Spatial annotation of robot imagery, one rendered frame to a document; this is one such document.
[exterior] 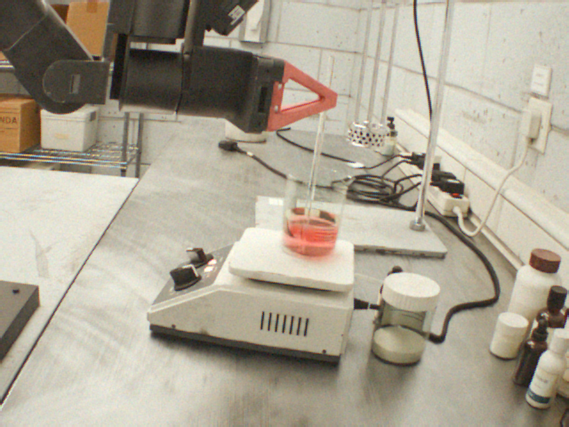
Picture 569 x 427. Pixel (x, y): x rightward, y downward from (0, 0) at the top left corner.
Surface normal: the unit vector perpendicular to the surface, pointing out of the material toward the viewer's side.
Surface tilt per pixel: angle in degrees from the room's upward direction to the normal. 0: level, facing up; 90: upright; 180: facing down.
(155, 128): 90
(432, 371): 0
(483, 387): 0
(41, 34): 88
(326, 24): 90
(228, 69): 90
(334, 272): 0
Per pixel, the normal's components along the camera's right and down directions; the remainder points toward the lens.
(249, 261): 0.12, -0.95
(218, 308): -0.11, 0.29
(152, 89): 0.33, 0.47
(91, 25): 0.15, 0.33
